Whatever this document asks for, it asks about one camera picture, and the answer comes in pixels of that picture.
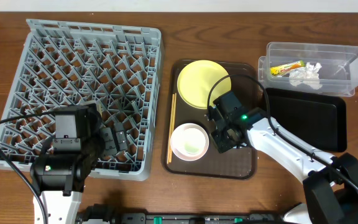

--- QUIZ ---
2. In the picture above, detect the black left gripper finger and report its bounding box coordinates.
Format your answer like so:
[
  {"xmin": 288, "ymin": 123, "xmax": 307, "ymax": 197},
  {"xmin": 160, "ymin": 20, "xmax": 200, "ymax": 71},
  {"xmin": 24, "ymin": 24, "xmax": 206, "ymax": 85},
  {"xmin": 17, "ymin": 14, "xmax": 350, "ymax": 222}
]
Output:
[
  {"xmin": 113, "ymin": 122, "xmax": 128, "ymax": 151},
  {"xmin": 99, "ymin": 128, "xmax": 117, "ymax": 156}
]

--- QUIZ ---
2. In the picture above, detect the green orange snack wrapper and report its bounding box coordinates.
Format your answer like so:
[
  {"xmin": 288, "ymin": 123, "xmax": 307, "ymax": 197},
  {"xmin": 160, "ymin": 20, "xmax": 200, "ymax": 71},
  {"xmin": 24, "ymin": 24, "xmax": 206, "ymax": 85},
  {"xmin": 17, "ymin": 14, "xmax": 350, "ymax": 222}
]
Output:
[{"xmin": 270, "ymin": 60, "xmax": 305, "ymax": 77}]

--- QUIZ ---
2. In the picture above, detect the white tissue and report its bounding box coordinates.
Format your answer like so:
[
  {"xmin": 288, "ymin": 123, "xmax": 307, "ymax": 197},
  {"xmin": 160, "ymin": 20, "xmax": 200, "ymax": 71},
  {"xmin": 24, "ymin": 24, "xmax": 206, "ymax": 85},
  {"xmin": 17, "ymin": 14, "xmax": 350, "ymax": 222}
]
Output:
[{"xmin": 289, "ymin": 62, "xmax": 322, "ymax": 90}]

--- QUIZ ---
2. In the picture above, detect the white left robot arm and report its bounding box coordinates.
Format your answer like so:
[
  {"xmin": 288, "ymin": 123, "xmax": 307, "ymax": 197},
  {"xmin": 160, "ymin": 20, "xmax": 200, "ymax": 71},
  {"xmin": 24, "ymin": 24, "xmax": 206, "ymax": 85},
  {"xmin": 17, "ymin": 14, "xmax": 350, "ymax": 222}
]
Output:
[{"xmin": 30, "ymin": 103, "xmax": 129, "ymax": 223}]

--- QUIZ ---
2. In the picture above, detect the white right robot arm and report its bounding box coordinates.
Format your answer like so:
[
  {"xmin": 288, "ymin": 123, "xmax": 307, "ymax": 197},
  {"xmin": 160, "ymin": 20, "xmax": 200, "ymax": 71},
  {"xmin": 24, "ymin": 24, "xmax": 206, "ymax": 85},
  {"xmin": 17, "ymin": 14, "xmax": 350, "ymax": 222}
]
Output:
[{"xmin": 208, "ymin": 106, "xmax": 358, "ymax": 223}]

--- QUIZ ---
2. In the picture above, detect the pink bowl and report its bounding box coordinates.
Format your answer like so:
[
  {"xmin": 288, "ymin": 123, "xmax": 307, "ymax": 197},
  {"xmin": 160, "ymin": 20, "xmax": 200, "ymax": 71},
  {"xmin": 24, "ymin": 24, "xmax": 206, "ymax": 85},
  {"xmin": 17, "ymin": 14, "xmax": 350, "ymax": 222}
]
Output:
[{"xmin": 170, "ymin": 123, "xmax": 209, "ymax": 162}]

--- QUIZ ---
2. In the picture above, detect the brown serving tray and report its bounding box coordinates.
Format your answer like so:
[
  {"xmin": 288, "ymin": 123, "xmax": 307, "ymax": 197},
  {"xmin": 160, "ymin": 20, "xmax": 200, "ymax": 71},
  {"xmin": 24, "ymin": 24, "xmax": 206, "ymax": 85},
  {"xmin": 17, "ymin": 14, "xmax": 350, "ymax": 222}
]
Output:
[{"xmin": 163, "ymin": 77, "xmax": 259, "ymax": 180}]

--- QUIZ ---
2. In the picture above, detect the yellow round plate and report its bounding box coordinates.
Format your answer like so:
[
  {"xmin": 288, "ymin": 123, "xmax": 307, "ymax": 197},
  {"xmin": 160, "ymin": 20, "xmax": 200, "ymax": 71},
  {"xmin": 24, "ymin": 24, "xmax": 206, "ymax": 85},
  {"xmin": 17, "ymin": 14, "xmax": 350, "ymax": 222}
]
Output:
[{"xmin": 177, "ymin": 60, "xmax": 228, "ymax": 110}]

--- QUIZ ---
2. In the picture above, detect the wooden chopstick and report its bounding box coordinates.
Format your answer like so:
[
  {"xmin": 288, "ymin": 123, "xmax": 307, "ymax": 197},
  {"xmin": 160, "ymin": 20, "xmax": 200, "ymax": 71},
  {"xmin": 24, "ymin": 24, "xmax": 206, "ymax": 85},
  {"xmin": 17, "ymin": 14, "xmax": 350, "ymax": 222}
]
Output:
[
  {"xmin": 170, "ymin": 94, "xmax": 177, "ymax": 163},
  {"xmin": 167, "ymin": 93, "xmax": 176, "ymax": 164}
]

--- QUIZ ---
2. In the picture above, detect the grey dish rack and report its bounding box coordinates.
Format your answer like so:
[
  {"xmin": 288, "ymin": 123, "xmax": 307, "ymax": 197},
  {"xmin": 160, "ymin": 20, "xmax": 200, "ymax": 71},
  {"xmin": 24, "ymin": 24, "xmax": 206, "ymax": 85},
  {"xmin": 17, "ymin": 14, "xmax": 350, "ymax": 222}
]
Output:
[{"xmin": 0, "ymin": 19, "xmax": 164, "ymax": 181}]

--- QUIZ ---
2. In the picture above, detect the black rectangular tray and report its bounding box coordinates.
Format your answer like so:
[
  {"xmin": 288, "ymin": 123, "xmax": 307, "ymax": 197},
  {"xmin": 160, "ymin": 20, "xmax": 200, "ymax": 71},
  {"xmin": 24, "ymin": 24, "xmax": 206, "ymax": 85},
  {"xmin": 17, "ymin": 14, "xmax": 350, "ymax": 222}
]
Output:
[{"xmin": 266, "ymin": 88, "xmax": 347, "ymax": 152}]

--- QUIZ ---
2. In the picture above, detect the clear plastic bin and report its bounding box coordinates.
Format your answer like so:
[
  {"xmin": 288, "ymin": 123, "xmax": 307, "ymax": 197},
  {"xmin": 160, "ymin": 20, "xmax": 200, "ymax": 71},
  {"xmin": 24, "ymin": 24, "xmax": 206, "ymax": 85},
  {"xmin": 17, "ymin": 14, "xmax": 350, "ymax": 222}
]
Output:
[{"xmin": 258, "ymin": 42, "xmax": 358, "ymax": 97}]

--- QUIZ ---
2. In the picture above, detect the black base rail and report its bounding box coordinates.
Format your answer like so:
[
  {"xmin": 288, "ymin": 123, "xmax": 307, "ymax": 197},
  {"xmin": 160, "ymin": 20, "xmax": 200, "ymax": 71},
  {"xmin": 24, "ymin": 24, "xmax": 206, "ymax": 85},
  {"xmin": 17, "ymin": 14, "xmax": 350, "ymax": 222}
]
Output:
[{"xmin": 75, "ymin": 204, "xmax": 285, "ymax": 224}]

